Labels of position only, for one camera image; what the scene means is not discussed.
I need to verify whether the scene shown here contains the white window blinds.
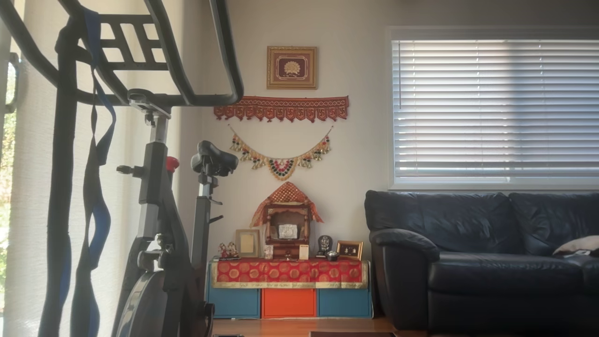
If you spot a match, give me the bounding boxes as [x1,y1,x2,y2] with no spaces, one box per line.
[392,40,599,184]

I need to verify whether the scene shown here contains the red gold table cloth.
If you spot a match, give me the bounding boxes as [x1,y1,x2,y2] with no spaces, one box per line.
[211,259,369,289]

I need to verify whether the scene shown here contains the beige picture frame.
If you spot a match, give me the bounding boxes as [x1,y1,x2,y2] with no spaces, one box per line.
[235,229,261,258]

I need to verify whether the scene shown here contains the white window curtain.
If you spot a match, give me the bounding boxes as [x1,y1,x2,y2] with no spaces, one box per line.
[4,0,184,337]

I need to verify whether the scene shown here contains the red gold canopy cloth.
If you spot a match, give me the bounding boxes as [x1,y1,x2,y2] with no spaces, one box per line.
[249,182,324,228]

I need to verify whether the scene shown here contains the orange storage bin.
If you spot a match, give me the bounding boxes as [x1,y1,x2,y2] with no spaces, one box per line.
[262,288,317,319]

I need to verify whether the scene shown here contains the gold framed wall picture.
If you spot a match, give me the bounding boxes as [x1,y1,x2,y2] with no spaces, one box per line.
[267,46,318,90]

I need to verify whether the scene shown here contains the white cushion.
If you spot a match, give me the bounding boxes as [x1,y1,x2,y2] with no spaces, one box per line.
[553,235,599,257]

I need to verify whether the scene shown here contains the small wooden shrine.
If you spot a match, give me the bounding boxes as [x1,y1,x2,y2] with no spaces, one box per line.
[264,204,312,259]

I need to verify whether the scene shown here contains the red embroidered wall hanging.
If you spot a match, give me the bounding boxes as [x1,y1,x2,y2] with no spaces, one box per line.
[214,96,350,123]

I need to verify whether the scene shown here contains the blue storage bin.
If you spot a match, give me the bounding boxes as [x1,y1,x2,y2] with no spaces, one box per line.
[209,287,261,319]
[318,288,372,318]

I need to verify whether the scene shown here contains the black leather sofa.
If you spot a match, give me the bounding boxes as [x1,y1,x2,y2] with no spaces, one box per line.
[364,190,599,334]

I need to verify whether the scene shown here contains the beaded garland wall hanging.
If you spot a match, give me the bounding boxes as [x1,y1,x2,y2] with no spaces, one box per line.
[228,125,334,181]

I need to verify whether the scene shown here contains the small gold picture frame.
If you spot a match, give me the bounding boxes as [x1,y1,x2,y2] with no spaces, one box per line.
[336,240,364,261]

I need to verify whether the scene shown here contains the blue black resistance strap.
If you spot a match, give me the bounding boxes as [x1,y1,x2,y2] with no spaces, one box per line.
[38,7,117,337]

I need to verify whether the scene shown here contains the black exercise bike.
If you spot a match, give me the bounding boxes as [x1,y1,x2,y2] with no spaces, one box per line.
[0,0,244,337]

